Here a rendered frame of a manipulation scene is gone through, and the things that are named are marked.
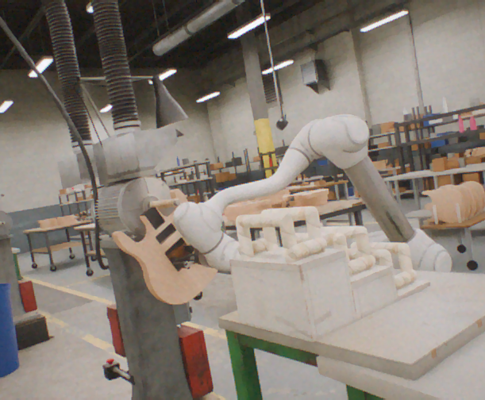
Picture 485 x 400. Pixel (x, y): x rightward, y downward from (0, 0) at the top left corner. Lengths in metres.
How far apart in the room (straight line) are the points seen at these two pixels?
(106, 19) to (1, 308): 3.08
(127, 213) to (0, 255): 3.43
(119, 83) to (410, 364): 1.44
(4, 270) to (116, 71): 3.69
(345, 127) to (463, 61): 11.82
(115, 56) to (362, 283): 1.27
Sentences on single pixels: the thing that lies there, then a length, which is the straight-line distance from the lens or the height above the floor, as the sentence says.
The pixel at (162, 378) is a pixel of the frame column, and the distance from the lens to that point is 2.34.
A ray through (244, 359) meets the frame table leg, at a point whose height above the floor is 0.81.
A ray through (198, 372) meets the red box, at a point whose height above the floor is 0.43.
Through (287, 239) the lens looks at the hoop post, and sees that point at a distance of 1.07.
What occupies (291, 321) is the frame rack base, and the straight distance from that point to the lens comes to 1.11.
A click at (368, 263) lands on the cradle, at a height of 1.04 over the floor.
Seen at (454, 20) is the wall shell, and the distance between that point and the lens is 13.62.
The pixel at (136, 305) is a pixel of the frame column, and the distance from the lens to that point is 2.21.
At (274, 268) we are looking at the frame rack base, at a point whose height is 1.09.
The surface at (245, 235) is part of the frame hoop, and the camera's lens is 1.20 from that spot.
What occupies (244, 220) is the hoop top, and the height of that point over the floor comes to 1.20.
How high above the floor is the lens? 1.31
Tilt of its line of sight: 3 degrees down
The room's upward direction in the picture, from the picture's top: 10 degrees counter-clockwise
